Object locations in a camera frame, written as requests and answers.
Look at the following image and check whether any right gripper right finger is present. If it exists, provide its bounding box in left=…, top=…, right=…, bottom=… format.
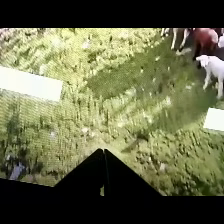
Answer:
left=103, top=148, right=163, bottom=197

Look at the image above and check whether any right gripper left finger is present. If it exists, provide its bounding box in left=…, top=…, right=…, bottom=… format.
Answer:
left=54, top=148, right=107, bottom=197

